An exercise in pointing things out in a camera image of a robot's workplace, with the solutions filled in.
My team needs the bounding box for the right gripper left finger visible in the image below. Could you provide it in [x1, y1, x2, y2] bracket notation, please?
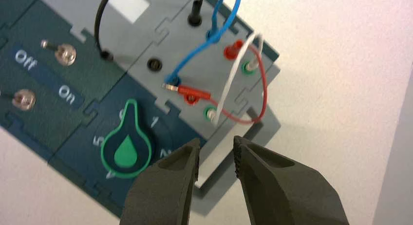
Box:
[119, 138, 201, 225]

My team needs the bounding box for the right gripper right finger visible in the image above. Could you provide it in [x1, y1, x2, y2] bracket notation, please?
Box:
[233, 135, 350, 225]

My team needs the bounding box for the white jumper wire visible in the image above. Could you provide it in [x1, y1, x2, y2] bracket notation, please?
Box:
[209, 33, 264, 126]

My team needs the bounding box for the green rotary knob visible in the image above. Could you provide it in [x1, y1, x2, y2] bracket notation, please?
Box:
[100, 99, 153, 179]

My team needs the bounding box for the teal and grey task board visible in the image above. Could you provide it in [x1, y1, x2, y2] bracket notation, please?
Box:
[0, 0, 282, 218]

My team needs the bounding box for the red jumper wire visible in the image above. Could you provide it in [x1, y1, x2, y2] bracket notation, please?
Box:
[163, 39, 268, 125]

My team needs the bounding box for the blue jumper wire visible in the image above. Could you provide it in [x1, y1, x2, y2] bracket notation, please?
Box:
[164, 0, 242, 85]

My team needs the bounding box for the metal toggle switch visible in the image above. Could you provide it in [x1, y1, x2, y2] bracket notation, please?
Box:
[0, 89, 37, 111]
[41, 39, 77, 67]

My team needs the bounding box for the black jumper wire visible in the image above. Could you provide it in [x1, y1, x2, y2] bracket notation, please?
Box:
[94, 0, 210, 60]

